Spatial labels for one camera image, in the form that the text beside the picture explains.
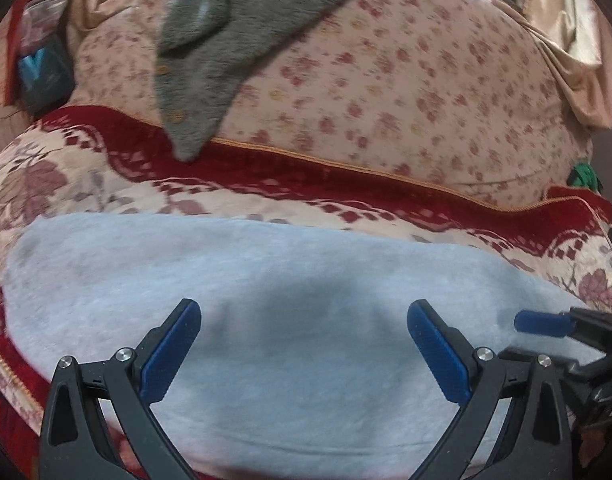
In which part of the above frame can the light grey fleece pant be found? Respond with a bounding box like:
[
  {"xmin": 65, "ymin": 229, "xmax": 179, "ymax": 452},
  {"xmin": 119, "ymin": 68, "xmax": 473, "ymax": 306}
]
[{"xmin": 2, "ymin": 214, "xmax": 599, "ymax": 479}]

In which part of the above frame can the green cloth item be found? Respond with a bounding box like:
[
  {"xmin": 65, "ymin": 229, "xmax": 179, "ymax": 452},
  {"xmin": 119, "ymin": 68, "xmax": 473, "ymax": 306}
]
[{"xmin": 566, "ymin": 162, "xmax": 603, "ymax": 194}]

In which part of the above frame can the red cream floral blanket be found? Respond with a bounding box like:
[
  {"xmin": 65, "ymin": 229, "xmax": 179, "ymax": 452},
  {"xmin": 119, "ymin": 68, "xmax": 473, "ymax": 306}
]
[{"xmin": 0, "ymin": 106, "xmax": 612, "ymax": 479}]

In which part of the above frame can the beige curtain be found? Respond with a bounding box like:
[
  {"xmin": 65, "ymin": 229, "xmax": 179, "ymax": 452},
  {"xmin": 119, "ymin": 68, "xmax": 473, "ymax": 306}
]
[{"xmin": 71, "ymin": 0, "xmax": 612, "ymax": 129}]

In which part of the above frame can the blue package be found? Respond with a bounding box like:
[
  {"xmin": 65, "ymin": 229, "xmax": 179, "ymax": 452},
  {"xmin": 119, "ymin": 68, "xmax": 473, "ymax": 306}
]
[{"xmin": 18, "ymin": 34, "xmax": 75, "ymax": 116}]

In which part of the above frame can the grey-green fuzzy cardigan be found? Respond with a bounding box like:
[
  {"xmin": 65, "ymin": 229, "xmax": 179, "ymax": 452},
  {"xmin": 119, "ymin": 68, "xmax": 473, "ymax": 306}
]
[{"xmin": 154, "ymin": 0, "xmax": 346, "ymax": 162}]

